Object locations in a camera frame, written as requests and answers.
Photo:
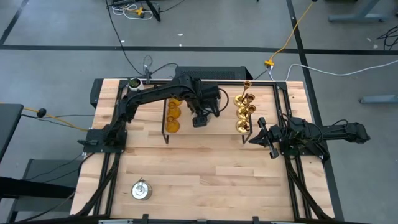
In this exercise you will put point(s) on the black tripod leg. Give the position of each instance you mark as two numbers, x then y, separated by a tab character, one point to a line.
154	12

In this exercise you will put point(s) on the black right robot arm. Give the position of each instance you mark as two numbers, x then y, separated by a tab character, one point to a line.
326	132

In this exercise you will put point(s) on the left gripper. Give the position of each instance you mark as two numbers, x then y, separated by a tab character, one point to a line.
206	99

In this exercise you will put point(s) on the white plant pot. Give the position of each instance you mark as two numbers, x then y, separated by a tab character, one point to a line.
135	84

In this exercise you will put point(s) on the grey metal floor foot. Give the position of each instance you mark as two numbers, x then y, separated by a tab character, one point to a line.
379	99

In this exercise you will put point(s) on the grey metal desk frame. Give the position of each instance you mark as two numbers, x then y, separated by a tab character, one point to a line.
40	169

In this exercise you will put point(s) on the metal scented candle tin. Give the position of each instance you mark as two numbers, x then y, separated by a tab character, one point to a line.
141	190

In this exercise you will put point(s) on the black computer case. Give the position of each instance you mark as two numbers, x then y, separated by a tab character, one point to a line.
217	72

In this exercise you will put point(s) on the black desk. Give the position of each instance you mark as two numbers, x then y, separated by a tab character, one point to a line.
7	124

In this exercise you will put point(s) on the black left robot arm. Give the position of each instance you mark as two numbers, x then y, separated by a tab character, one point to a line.
146	95

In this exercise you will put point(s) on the desk with grey legs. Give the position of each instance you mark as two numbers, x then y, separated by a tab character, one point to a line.
357	17

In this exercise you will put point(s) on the wooden shelf with black legs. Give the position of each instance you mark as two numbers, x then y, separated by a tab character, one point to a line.
214	124

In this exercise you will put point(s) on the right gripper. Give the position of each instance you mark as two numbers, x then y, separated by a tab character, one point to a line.
270	137

